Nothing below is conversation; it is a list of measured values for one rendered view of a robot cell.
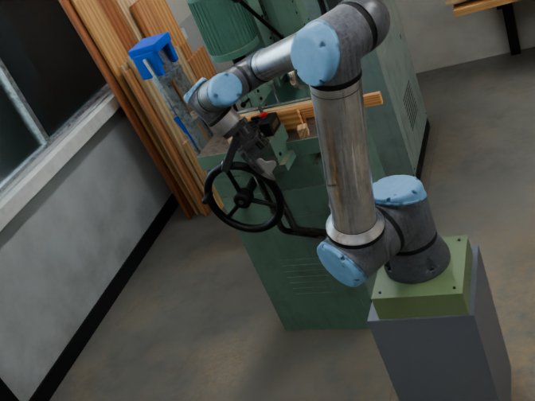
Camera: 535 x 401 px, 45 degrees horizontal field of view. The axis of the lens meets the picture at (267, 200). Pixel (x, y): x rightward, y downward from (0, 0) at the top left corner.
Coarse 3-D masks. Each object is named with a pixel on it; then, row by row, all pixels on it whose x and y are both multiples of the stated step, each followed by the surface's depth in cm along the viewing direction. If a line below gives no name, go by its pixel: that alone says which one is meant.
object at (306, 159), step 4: (296, 156) 224; (300, 156) 224; (304, 156) 223; (308, 156) 223; (312, 156) 225; (296, 160) 225; (300, 160) 225; (304, 160) 224; (308, 160) 224; (312, 160) 224; (292, 164) 227; (296, 164) 226; (300, 164) 226; (304, 164) 225; (308, 164) 225; (224, 172) 240; (232, 172) 238; (236, 172) 237; (220, 176) 241; (224, 176) 241
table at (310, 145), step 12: (312, 120) 229; (288, 132) 228; (312, 132) 221; (216, 144) 243; (228, 144) 239; (288, 144) 222; (300, 144) 221; (312, 144) 219; (204, 156) 238; (216, 156) 236; (288, 156) 220; (204, 168) 242; (276, 168) 218; (288, 168) 218
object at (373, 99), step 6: (366, 96) 219; (372, 96) 218; (378, 96) 218; (366, 102) 220; (372, 102) 220; (378, 102) 219; (300, 108) 231; (306, 108) 230; (312, 108) 229; (306, 114) 231; (312, 114) 230
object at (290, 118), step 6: (294, 108) 224; (282, 114) 226; (288, 114) 225; (294, 114) 225; (282, 120) 228; (288, 120) 227; (294, 120) 226; (300, 120) 225; (288, 126) 228; (294, 126) 227
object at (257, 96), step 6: (264, 84) 235; (258, 90) 229; (264, 90) 235; (270, 90) 239; (246, 96) 230; (252, 96) 230; (258, 96) 230; (264, 96) 234; (252, 102) 231; (258, 102) 230; (246, 108) 234
